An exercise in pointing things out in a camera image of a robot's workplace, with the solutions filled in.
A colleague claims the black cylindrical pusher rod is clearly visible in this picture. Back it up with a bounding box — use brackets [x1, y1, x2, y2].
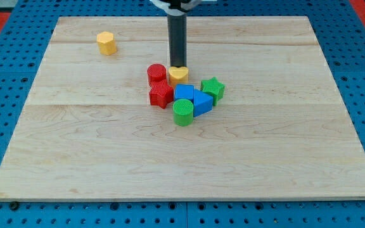
[167, 14, 187, 67]

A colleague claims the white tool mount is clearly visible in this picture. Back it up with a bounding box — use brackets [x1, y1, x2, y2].
[150, 0, 202, 16]

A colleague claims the yellow heart block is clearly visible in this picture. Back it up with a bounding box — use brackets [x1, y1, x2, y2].
[169, 66, 189, 87]

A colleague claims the red cylinder block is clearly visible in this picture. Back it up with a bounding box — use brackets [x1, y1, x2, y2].
[146, 63, 167, 86]

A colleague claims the blue cube block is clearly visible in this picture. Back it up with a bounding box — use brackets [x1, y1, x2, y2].
[174, 84, 195, 101]

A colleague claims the green star block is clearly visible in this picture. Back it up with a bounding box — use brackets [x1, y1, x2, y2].
[200, 77, 225, 106]

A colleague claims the red star block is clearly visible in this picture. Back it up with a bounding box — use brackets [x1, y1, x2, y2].
[149, 79, 174, 109]

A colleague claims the blue triangle block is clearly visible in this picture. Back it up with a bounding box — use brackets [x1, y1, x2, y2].
[193, 89, 213, 117]

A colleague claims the green cylinder block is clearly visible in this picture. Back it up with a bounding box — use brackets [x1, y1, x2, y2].
[172, 99, 194, 126]

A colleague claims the yellow hexagon block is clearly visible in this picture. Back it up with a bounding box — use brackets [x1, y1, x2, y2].
[96, 31, 117, 55]

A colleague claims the wooden board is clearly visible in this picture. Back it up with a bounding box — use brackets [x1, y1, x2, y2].
[0, 16, 365, 202]

